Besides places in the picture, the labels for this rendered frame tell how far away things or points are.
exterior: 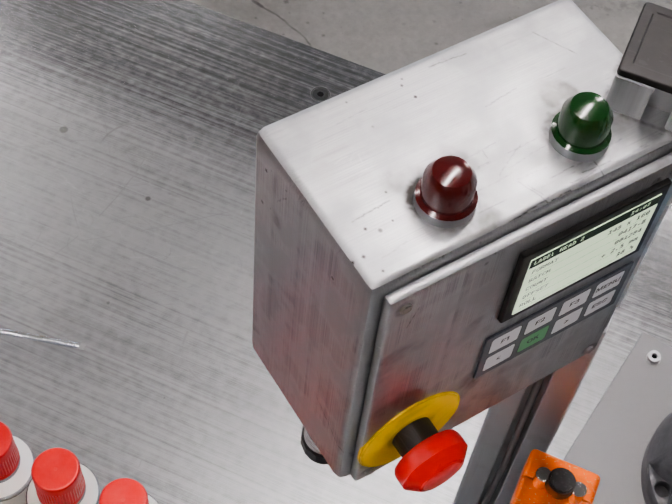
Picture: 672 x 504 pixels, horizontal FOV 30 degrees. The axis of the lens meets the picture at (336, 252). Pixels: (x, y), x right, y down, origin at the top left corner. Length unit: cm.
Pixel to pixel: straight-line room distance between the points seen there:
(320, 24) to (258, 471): 158
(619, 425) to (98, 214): 56
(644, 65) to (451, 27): 209
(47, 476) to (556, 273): 44
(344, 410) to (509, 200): 13
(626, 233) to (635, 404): 54
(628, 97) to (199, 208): 80
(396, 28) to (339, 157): 210
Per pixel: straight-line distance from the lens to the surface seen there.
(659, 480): 106
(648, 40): 56
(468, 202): 50
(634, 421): 111
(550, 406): 78
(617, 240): 58
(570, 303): 62
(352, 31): 260
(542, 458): 78
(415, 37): 261
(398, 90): 55
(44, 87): 141
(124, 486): 88
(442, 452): 61
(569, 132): 53
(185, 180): 132
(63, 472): 88
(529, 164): 54
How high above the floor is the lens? 189
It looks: 57 degrees down
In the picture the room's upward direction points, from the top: 7 degrees clockwise
